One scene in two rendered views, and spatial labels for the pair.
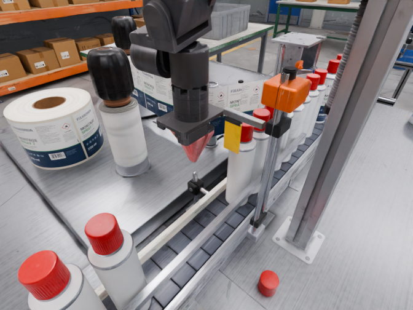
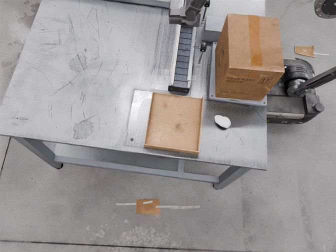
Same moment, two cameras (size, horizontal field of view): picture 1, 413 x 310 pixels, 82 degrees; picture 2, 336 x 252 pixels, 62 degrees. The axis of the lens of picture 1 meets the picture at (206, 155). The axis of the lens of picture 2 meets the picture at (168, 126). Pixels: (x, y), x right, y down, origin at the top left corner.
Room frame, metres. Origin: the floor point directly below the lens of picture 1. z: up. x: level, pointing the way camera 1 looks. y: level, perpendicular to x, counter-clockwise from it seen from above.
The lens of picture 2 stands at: (-0.77, 0.98, 2.10)
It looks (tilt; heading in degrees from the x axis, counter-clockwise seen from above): 68 degrees down; 317
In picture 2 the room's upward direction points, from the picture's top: 9 degrees clockwise
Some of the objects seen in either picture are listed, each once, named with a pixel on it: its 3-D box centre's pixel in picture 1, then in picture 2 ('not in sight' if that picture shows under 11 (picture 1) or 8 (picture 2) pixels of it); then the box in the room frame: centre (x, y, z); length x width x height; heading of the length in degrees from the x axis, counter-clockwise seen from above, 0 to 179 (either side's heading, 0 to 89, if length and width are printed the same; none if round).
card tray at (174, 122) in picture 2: not in sight; (174, 120); (-0.39, 0.59, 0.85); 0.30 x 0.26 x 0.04; 139
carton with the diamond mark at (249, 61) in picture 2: not in sight; (245, 59); (-0.35, 0.15, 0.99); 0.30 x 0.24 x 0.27; 143
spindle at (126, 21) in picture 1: (130, 61); not in sight; (0.89, 0.27, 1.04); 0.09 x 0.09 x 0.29
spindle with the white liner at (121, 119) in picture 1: (121, 117); not in sight; (0.49, 0.20, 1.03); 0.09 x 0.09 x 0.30
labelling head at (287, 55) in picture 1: (291, 83); not in sight; (0.75, -0.27, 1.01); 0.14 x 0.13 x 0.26; 139
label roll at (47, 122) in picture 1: (59, 126); not in sight; (0.58, 0.41, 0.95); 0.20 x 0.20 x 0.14
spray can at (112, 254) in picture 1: (121, 270); not in sight; (0.16, 0.11, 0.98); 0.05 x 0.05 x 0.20
